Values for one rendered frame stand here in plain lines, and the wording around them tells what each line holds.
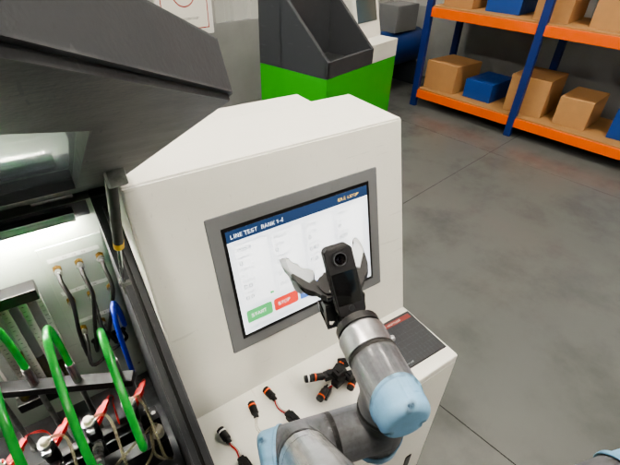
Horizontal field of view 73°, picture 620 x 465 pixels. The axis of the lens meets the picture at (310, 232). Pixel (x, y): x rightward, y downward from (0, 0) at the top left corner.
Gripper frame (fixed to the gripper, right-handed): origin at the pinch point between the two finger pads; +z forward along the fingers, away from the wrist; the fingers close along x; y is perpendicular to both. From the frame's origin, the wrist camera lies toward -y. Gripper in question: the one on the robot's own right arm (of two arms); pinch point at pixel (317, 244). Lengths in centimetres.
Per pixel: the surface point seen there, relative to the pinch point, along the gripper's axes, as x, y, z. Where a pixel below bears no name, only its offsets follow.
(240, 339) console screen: -19.6, 29.4, 8.3
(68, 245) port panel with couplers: -50, 4, 28
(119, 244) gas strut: -34.5, -5.9, 8.3
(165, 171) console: -23.8, -12.7, 18.9
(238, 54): 53, 92, 493
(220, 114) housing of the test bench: -9, -3, 67
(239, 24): 61, 59, 495
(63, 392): -48.1, 8.1, -8.5
